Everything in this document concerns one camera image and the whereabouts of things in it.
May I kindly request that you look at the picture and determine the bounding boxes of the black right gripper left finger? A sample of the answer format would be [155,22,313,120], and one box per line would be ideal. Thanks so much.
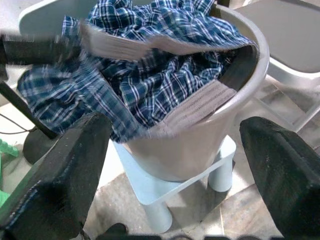
[0,111,113,240]

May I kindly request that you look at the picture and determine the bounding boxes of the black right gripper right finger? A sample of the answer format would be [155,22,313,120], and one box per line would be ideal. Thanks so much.
[239,116,320,240]

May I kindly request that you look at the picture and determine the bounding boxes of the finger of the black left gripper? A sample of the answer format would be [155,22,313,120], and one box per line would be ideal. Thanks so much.
[0,32,82,67]

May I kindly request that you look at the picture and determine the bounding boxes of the blue plaid shorts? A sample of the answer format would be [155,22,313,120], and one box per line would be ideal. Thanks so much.
[16,0,259,145]

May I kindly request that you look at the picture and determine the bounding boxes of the black floor stand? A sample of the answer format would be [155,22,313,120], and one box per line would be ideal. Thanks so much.
[0,81,61,166]

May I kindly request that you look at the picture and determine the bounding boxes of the green plastic item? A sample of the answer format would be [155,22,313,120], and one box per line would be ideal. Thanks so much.
[0,138,20,209]

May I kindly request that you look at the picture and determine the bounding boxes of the grey plastic laundry basket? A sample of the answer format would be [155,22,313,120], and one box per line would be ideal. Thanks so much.
[18,0,271,183]

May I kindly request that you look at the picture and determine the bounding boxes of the light blue plastic stool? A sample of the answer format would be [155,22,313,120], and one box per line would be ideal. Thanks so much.
[113,136,238,234]

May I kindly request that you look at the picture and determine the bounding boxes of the grey folding chair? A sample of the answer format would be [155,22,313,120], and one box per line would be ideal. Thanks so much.
[216,0,320,134]

